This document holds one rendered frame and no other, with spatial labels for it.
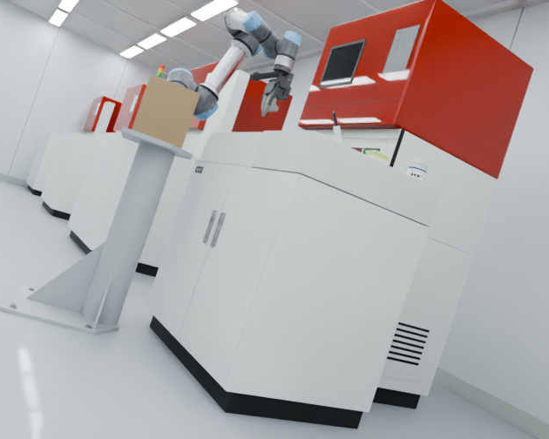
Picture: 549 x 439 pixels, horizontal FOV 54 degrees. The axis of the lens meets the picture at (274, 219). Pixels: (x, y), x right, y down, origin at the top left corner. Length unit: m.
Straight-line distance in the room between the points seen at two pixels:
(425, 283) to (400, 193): 0.77
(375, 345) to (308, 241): 0.51
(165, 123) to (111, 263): 0.63
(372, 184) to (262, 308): 0.58
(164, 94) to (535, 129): 2.53
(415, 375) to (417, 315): 0.30
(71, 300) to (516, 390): 2.51
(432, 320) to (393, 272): 0.77
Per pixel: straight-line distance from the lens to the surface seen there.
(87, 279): 2.45
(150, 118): 2.35
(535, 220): 3.71
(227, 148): 2.31
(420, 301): 2.67
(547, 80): 4.10
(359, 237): 1.91
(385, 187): 1.95
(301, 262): 1.79
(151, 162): 2.33
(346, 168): 1.84
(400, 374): 2.72
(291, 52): 2.27
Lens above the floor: 0.61
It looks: 1 degrees up
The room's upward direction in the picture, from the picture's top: 19 degrees clockwise
